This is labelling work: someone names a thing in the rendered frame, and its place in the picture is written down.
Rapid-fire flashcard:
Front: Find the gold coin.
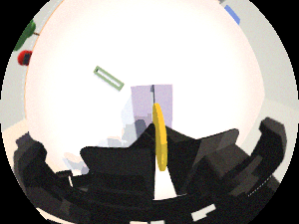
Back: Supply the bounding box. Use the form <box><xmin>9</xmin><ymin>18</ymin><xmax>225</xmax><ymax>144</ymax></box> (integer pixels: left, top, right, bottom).
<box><xmin>152</xmin><ymin>104</ymin><xmax>168</xmax><ymax>172</ymax></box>

